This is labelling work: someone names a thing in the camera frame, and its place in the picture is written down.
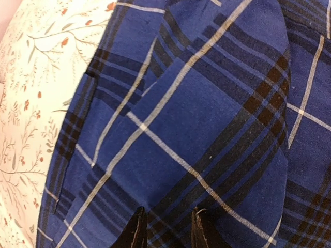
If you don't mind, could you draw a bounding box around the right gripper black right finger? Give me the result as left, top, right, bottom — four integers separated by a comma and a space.
191, 207, 231, 248

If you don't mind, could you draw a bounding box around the floral patterned table cloth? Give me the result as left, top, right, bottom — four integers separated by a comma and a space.
1, 0, 116, 247

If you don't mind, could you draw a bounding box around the blue plaid long sleeve shirt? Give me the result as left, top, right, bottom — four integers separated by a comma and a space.
36, 1, 330, 247

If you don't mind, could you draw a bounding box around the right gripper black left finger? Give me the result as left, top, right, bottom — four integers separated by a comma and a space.
111, 207, 147, 248

